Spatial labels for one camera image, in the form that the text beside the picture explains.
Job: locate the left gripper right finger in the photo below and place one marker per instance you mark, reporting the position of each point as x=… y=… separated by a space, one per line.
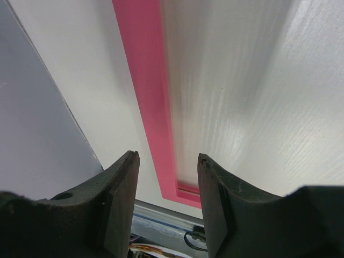
x=241 y=220

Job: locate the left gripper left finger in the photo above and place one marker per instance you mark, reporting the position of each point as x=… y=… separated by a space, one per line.
x=92 y=219

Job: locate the pink wooden photo frame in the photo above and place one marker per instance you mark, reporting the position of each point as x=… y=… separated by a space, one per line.
x=141 y=30

